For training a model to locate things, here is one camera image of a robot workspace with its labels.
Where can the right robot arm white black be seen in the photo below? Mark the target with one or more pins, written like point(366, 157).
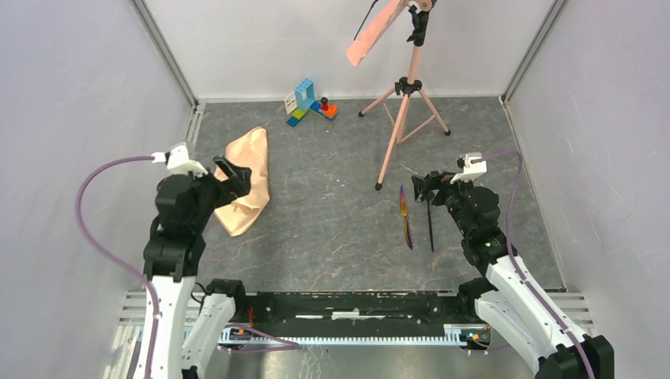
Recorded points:
point(506, 296)

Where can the pink tripod stand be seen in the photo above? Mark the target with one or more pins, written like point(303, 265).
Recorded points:
point(397, 100)

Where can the pink panel on tripod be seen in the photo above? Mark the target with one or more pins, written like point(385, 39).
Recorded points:
point(366, 39)

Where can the peach cloth napkin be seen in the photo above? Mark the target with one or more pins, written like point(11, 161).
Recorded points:
point(250, 150)

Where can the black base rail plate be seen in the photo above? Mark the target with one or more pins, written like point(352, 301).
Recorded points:
point(354, 314)

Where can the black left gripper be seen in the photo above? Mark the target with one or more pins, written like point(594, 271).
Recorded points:
point(238, 185)

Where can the iridescent rainbow knife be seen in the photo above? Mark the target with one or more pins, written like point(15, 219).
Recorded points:
point(404, 216)

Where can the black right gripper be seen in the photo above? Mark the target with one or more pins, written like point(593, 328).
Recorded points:
point(435, 181)

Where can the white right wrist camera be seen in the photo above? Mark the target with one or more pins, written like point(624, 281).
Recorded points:
point(472, 166)

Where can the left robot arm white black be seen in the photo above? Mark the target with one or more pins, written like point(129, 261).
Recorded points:
point(172, 257)

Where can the black utensil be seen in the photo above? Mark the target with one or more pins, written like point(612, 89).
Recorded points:
point(429, 222)

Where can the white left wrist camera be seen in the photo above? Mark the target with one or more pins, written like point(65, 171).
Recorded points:
point(180, 159)

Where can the colourful toy brick structure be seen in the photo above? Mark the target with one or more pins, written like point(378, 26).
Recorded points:
point(303, 100)

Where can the aluminium frame rail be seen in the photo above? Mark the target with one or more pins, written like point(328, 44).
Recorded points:
point(467, 338)

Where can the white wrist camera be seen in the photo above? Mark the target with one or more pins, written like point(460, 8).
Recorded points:
point(472, 166)
point(180, 159)

